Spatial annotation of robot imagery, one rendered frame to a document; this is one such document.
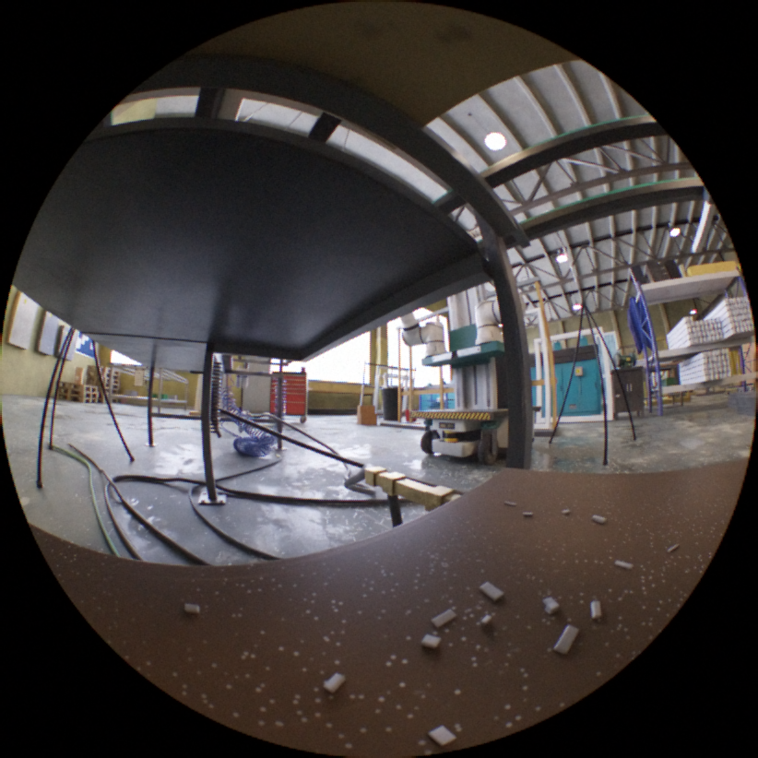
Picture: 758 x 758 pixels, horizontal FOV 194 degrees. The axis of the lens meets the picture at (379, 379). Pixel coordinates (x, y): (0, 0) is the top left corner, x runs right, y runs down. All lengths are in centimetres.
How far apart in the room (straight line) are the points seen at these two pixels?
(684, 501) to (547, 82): 923
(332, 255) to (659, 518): 39
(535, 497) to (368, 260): 32
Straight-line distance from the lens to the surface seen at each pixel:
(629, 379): 401
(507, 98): 884
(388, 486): 33
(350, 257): 33
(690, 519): 16
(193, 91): 60
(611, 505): 16
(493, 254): 35
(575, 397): 418
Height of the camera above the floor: 36
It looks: 7 degrees up
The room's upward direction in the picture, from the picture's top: straight up
